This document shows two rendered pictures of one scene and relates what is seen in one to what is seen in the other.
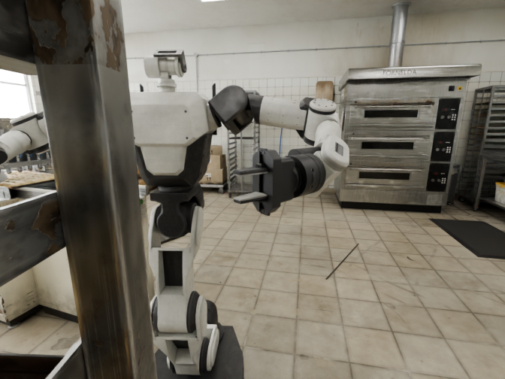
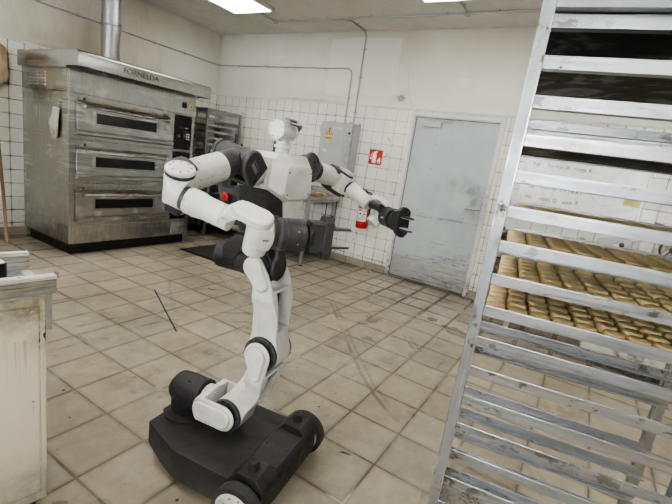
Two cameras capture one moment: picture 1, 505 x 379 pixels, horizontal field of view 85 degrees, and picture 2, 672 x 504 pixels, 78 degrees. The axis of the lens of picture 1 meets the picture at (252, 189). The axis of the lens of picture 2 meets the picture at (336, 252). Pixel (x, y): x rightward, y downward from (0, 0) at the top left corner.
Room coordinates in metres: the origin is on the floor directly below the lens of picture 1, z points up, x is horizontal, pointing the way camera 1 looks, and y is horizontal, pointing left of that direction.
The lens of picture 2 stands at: (0.20, 1.67, 1.39)
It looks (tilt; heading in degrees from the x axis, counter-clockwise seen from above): 13 degrees down; 289
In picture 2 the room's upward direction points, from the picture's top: 9 degrees clockwise
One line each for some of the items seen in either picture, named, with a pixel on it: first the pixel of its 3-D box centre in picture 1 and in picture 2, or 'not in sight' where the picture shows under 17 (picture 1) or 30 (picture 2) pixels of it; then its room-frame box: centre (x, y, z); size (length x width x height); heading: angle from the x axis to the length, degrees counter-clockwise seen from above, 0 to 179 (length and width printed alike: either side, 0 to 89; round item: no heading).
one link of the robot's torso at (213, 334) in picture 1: (194, 347); (225, 404); (1.08, 0.27, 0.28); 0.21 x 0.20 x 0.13; 178
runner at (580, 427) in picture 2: not in sight; (547, 417); (-0.15, 0.13, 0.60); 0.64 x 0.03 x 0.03; 178
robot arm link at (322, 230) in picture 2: not in sight; (308, 235); (0.64, 0.64, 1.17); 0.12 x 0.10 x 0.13; 43
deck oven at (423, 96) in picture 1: (390, 142); (119, 159); (4.38, -2.16, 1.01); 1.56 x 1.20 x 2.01; 79
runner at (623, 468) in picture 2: not in sight; (540, 439); (-0.15, 0.13, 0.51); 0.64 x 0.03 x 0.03; 178
